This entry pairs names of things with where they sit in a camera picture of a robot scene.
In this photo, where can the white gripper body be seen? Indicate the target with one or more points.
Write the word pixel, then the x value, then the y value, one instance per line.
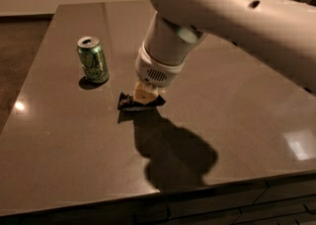
pixel 152 70

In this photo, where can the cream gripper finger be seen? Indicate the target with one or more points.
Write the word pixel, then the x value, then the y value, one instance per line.
pixel 145 93

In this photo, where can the black rxbar chocolate wrapper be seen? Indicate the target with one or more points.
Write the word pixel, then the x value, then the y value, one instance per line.
pixel 128 104

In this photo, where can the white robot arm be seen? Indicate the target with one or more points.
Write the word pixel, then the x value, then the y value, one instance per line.
pixel 280 32

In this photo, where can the green soda can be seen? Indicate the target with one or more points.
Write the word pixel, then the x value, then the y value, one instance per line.
pixel 92 59

